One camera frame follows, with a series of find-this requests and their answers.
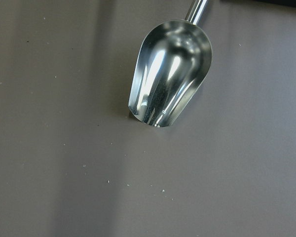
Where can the silver metal scoop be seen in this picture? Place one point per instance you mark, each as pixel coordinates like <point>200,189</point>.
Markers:
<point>172,63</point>

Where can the black triangular stand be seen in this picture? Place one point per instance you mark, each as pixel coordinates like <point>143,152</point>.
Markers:
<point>280,4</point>

